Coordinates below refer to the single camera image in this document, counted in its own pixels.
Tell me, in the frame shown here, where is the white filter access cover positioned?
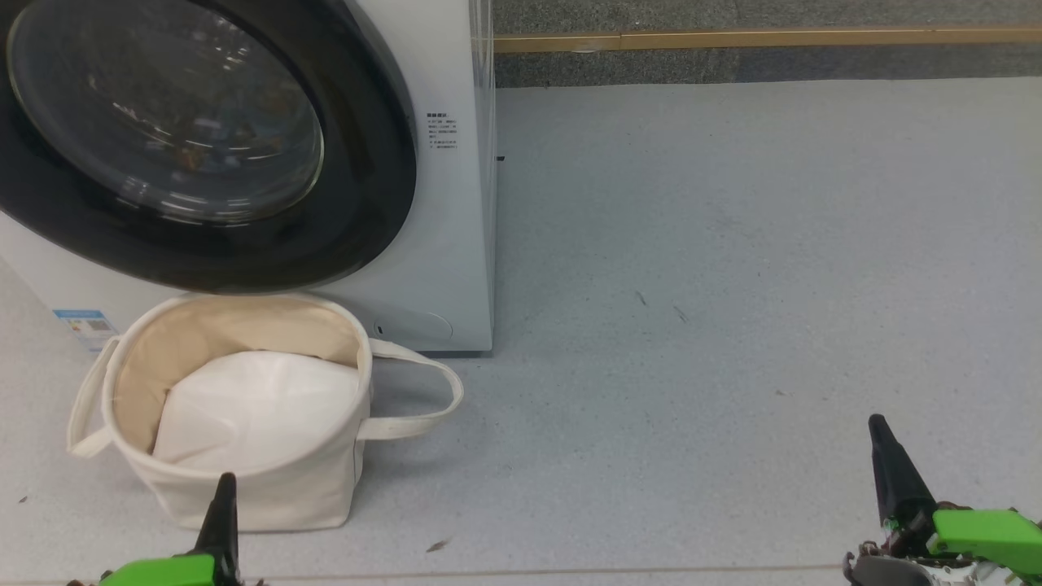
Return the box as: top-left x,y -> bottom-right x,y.
373,308 -> 454,343

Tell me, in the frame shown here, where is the black text notice sticker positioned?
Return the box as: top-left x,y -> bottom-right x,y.
426,112 -> 460,152

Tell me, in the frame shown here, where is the white front-load washing machine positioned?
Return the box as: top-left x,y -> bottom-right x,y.
0,0 -> 497,356

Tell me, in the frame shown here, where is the white cushion basket filler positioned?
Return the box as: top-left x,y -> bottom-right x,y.
151,350 -> 361,474

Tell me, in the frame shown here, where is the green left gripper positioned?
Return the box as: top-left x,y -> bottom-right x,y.
98,473 -> 240,586

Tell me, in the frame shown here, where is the black washing machine door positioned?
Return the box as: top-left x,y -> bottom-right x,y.
0,0 -> 418,295

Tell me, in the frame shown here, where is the cream canvas laundry basket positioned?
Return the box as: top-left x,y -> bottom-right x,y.
67,291 -> 465,533

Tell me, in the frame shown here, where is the blue energy label sticker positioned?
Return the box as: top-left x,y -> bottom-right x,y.
52,308 -> 110,352

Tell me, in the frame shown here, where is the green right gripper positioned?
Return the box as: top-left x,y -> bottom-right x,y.
843,414 -> 1042,586

